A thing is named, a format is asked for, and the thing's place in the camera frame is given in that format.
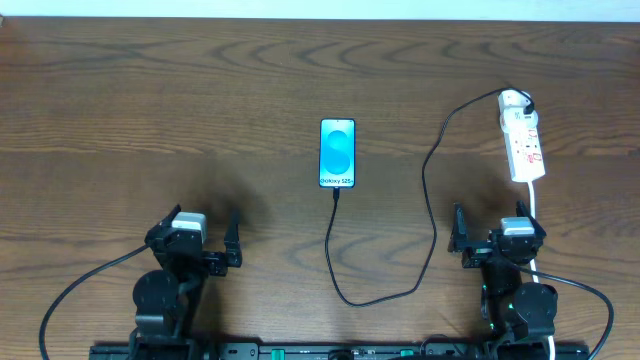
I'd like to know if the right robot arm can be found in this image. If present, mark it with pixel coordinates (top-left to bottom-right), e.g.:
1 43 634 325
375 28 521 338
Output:
448 201 558 359

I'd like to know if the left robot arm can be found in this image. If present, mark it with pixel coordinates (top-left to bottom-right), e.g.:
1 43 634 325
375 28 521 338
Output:
128 206 243 360

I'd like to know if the white power strip cord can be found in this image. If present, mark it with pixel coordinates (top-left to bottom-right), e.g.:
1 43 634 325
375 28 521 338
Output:
526 179 557 360

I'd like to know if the black USB charging cable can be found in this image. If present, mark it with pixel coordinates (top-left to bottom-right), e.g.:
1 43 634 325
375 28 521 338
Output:
324 87 536 308

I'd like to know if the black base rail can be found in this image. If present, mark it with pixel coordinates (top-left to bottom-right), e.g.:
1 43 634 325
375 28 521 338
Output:
89 341 591 360

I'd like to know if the white USB charger plug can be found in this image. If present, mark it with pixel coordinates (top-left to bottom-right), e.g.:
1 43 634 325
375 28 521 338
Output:
500 107 538 133

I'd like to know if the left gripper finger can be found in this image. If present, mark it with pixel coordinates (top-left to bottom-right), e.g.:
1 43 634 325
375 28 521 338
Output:
224 211 243 268
158 204 181 231

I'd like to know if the blue Galaxy smartphone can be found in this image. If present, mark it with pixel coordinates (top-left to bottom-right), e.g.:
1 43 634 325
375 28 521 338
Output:
318 118 356 188

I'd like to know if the white power strip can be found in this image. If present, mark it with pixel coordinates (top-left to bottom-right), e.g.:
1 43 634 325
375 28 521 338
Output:
497 89 547 183

